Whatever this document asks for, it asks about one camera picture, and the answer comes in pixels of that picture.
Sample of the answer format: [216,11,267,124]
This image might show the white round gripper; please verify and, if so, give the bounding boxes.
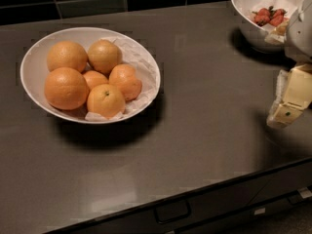
[266,0,312,129]

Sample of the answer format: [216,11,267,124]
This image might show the large orange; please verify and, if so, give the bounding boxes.
[44,67,89,110]

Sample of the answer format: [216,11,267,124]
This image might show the white bowl with strawberries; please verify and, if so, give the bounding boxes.
[231,0,297,53]

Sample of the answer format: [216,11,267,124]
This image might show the white paper bowl liner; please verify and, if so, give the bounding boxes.
[85,37,161,124]

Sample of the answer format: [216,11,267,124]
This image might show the white bowl with oranges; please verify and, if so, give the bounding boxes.
[20,27,161,124]

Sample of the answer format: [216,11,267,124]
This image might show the strawberries on paper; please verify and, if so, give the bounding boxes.
[253,6,288,26]

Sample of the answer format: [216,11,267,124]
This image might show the orange at right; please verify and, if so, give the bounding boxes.
[109,64,142,101]

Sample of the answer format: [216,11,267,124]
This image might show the orange at front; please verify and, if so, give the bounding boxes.
[87,84,126,119]

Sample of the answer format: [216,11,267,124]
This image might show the orange at back centre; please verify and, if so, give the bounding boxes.
[87,39,122,74]

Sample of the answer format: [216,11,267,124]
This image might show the small orange in middle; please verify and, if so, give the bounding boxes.
[83,70,108,90]

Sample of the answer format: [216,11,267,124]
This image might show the orange at back left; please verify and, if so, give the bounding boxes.
[47,41,88,72]

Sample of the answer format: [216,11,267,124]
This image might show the dark drawer with handle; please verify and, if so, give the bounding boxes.
[46,158,312,234]

